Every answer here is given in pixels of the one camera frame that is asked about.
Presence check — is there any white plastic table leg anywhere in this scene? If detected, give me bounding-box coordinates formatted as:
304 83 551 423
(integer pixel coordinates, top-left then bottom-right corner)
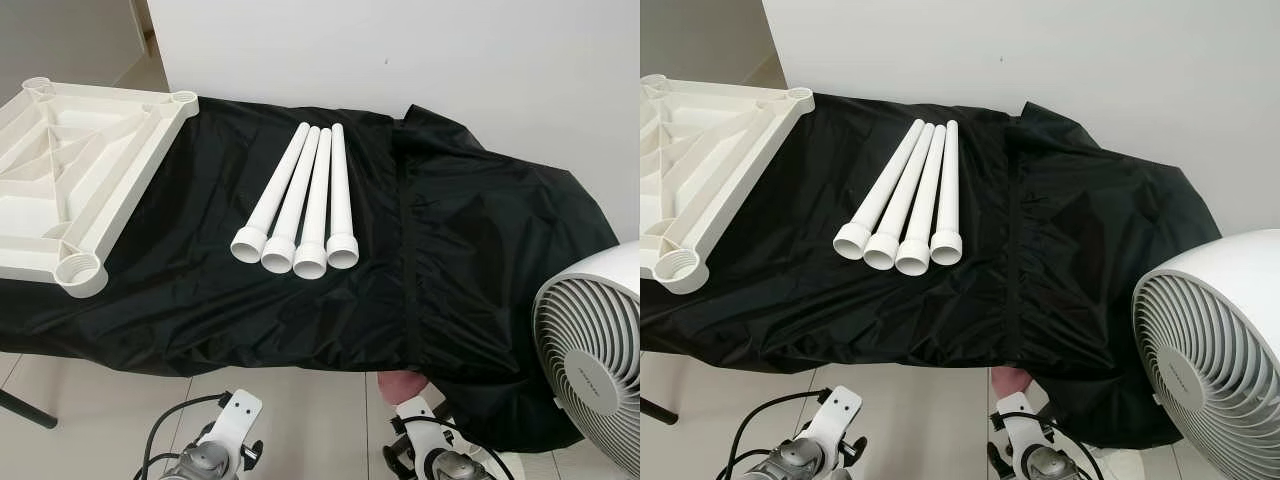
895 124 949 277
260 125 323 274
832 118 926 262
863 122 938 271
230 122 313 264
326 122 361 270
292 125 334 280
930 120 964 266

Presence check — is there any white plastic children table top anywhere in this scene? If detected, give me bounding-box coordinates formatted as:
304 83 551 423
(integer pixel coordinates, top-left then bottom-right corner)
0 77 200 299
640 75 814 295

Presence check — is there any pink plastic stool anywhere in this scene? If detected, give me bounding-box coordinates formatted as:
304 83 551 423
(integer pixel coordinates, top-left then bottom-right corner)
378 368 433 401
990 366 1032 396

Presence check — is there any black fabric table cover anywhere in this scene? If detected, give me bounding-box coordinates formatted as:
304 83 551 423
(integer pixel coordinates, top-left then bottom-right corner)
0 95 621 456
640 92 1224 451

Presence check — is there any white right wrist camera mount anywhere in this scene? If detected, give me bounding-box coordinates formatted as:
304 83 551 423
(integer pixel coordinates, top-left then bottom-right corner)
394 397 451 471
992 393 1046 471

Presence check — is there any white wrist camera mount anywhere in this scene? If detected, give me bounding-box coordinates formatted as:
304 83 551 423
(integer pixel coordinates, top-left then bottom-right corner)
798 386 863 471
394 397 451 471
195 389 264 471
992 393 1046 471

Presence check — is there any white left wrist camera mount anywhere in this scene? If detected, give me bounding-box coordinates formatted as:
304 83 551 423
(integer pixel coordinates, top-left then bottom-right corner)
195 389 264 471
798 386 863 471

